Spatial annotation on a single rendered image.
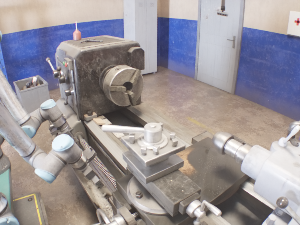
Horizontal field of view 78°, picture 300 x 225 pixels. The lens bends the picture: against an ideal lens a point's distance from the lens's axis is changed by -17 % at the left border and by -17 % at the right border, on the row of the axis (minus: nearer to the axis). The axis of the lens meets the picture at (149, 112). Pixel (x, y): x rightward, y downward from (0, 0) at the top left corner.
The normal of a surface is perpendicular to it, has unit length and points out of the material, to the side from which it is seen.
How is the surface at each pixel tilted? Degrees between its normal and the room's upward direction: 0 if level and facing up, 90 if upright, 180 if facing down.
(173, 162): 0
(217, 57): 90
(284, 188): 85
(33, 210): 0
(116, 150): 36
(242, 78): 90
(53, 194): 0
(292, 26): 90
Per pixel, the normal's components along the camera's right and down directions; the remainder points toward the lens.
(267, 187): -0.81, 0.29
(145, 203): 0.00, -0.89
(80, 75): 0.58, 0.37
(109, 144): -0.47, -0.57
